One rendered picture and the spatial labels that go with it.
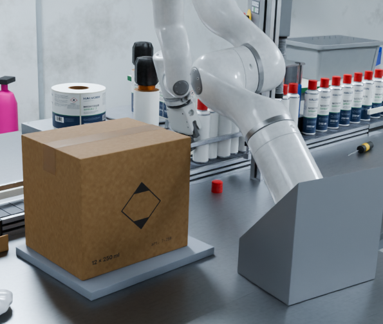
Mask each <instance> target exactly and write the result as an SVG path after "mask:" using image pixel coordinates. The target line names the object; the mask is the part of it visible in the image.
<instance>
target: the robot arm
mask: <svg viewBox="0 0 383 324"><path fill-rule="evenodd" d="M192 3H193V5H194V8H195V10H196V12H197V14H198V17H199V18H200V20H201V21H202V23H203V24H204V25H205V26H206V27H207V28H208V29H209V30H210V31H211V32H212V33H214V34H216V35H217V36H219V37H221V38H223V39H225V40H226V41H228V42H230V43H231V44H232V45H233V46H234V47H233V48H227V49H221V50H217V51H212V52H209V53H206V54H204V55H202V56H200V57H198V58H197V59H196V60H195V62H194V64H193V65H192V55H191V47H190V43H189V38H188V35H187V31H186V29H185V23H184V1H183V0H152V5H153V21H154V28H155V32H156V34H157V37H158V40H159V43H160V47H161V51H158V52H157V53H155V54H154V55H153V62H154V66H155V70H156V74H157V77H158V81H159V84H160V89H161V91H162V96H163V100H164V103H165V105H166V108H167V116H168V120H169V124H170V126H171V129H172V130H173V131H174V132H177V133H180V134H183V135H186V136H190V137H191V142H193V141H194V138H197V137H198V136H200V135H199V132H198V130H200V129H201V123H200V119H199V117H198V113H197V111H196V108H195V106H194V104H193V102H192V101H191V92H190V90H191V86H192V89H193V91H194V93H195V95H196V96H197V97H198V99H199V100H200V101H201V102H202V103H203V104H205V105H206V106H207V107H208V108H210V109H212V110H213V111H214V112H216V113H218V114H220V115H222V116H223V117H225V118H226V119H228V120H230V121H231V122H233V123H234V124H235V125H236V126H237V127H238V128H239V130H240V131H241V133H242V135H243V137H244V139H245V141H246V143H247V145H248V147H249V150H250V152H251V154H252V156H253V158H254V161H255V162H256V165H257V167H258V169H259V171H260V173H261V175H262V177H263V179H264V181H265V184H266V186H267V188H268V190H269V192H270V195H271V196H272V198H273V200H274V202H275V204H276V203H277V202H278V201H280V200H281V199H282V198H283V197H284V196H285V195H286V194H287V193H288V192H289V191H290V190H291V189H292V188H293V187H294V186H295V185H296V184H297V183H300V182H304V181H311V180H314V179H320V178H323V176H322V174H321V172H320V170H319V168H318V166H317V165H316V163H315V161H314V159H313V157H312V155H311V153H310V151H309V149H308V147H307V145H306V143H305V141H304V139H303V137H302V135H301V133H300V131H299V129H298V128H297V125H296V124H295V122H294V119H293V118H292V115H291V114H290V112H289V110H288V109H287V107H286V106H285V104H283V103H282V102H280V101H278V100H275V99H273V98H269V97H266V96H263V95H260V94H259V93H264V92H267V91H271V90H273V89H274V88H276V87H277V86H278V85H279V84H280V83H281V82H282V81H283V79H284V77H285V73H286V66H285V60H284V58H283V55H282V53H281V52H280V50H279V48H278V47H277V46H276V44H275V43H274V42H273V41H272V40H271V39H270V38H269V37H268V36H267V35H266V34H265V33H264V32H263V31H262V30H261V29H259V28H258V27H257V26H256V25H255V24H254V23H253V22H252V21H251V20H250V19H249V18H248V17H247V16H246V15H245V14H244V13H243V12H242V11H241V9H240V7H239V6H238V4H237V2H236V0H192Z"/></svg>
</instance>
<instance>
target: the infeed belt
mask: <svg viewBox="0 0 383 324"><path fill-rule="evenodd" d="M361 125H367V123H362V122H360V123H359V124H350V126H349V127H340V126H339V128H338V129H336V130H331V129H327V132H315V135H313V136H307V135H304V134H302V132H301V135H302V137H303V139H304V140H308V139H311V138H316V137H319V136H324V135H327V134H331V133H334V132H339V131H343V130H346V129H351V128H354V127H358V126H361ZM243 153H244V152H238V154H233V155H230V157H227V158H220V157H217V159H214V160H209V162H208V163H202V164H200V163H194V162H192V158H191V166H190V170H191V169H193V168H198V167H203V166H206V165H211V164H214V163H218V162H221V161H226V160H229V159H234V158H238V157H241V156H243ZM23 212H24V199H19V200H16V201H11V202H6V203H3V204H0V218H3V217H7V216H11V215H15V214H18V213H23Z"/></svg>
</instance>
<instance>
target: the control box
mask: <svg viewBox="0 0 383 324"><path fill-rule="evenodd" d="M256 1H259V13H260V1H261V0H256ZM292 1H293V0H281V16H280V26H279V37H289V36H290V27H291V18H292ZM247 15H249V19H250V20H251V21H252V22H253V23H254V24H255V25H256V26H257V27H259V15H258V14H256V13H252V0H248V8H247Z"/></svg>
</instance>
